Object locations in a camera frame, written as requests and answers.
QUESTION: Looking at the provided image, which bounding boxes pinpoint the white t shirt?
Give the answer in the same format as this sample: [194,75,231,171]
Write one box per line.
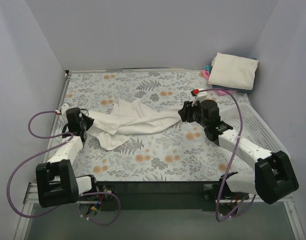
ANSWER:
[87,99,181,151]

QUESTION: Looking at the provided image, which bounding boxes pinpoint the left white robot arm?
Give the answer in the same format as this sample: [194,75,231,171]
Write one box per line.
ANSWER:
[35,107,100,208]

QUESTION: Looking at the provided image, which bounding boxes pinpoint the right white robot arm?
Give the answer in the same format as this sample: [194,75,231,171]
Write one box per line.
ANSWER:
[178,100,299,204]

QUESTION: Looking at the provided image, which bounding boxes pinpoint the pink folded t shirt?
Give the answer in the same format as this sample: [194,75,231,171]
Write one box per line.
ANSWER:
[200,70,237,96]

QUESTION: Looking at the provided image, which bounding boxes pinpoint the floral table mat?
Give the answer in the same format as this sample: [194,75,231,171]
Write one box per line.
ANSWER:
[63,71,231,181]

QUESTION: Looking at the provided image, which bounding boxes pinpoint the cream folded t shirt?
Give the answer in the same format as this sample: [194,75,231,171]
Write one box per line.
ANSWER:
[207,52,259,90]

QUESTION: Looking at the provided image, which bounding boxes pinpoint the white plastic basket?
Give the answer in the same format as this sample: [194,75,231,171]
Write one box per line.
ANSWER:
[219,103,289,161]

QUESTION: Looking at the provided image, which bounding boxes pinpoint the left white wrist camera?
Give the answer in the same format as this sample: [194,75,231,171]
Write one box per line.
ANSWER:
[59,102,71,117]

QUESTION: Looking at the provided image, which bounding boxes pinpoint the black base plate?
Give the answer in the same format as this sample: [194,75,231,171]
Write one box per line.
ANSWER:
[97,181,221,212]

